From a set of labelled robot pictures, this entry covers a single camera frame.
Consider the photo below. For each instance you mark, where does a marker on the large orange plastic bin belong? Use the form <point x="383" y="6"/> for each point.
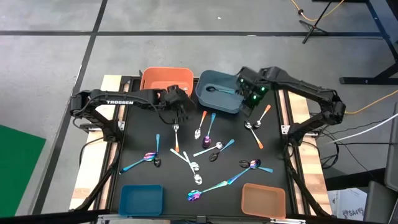
<point x="161" y="77"/>

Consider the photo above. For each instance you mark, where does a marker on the black desk foot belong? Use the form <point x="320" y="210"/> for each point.
<point x="351" y="180"/>

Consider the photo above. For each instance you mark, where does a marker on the large blue-grey plastic bin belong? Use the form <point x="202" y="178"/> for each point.
<point x="217" y="102"/>

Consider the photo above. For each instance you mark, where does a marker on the black table mat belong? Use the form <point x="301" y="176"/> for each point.
<point x="174" y="193"/>

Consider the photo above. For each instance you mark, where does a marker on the iridescent rainbow spoon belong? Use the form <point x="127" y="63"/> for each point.
<point x="194" y="195"/>
<point x="255" y="164"/>
<point x="150" y="156"/>
<point x="206" y="141"/>

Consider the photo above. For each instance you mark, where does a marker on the green floor mat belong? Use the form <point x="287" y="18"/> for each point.
<point x="18" y="168"/>

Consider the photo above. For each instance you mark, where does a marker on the black tripod stand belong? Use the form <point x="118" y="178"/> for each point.
<point x="314" y="25"/>

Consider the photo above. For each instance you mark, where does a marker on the silver aluminium rail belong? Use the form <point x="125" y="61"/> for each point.
<point x="289" y="221"/>

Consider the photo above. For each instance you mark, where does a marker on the grey office chair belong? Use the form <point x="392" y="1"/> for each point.
<point x="381" y="202"/>

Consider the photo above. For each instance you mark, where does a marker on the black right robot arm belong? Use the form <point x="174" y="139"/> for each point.
<point x="298" y="85"/>

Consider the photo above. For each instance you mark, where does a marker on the white printed cardboard box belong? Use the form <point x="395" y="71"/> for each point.
<point x="348" y="205"/>

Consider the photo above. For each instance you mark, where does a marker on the black desk frame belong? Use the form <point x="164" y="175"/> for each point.
<point x="357" y="81"/>

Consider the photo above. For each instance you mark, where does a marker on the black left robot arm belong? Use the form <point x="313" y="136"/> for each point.
<point x="124" y="102"/>

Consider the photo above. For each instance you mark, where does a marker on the black metal table frame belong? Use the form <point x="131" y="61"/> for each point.
<point x="281" y="124"/>

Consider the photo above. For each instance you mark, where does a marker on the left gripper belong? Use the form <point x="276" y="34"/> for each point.
<point x="177" y="98"/>

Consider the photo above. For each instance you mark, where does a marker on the small blue tray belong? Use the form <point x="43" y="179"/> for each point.
<point x="141" y="200"/>

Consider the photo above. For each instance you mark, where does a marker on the black clamp bracket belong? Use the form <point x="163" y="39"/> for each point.
<point x="140" y="74"/>

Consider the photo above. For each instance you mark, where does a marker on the black rig crossbar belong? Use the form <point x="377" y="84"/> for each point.
<point x="46" y="217"/>

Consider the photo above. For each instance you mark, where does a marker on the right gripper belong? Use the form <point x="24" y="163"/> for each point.
<point x="253" y="87"/>

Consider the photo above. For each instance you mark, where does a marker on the small orange tray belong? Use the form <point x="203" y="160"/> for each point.
<point x="263" y="200"/>

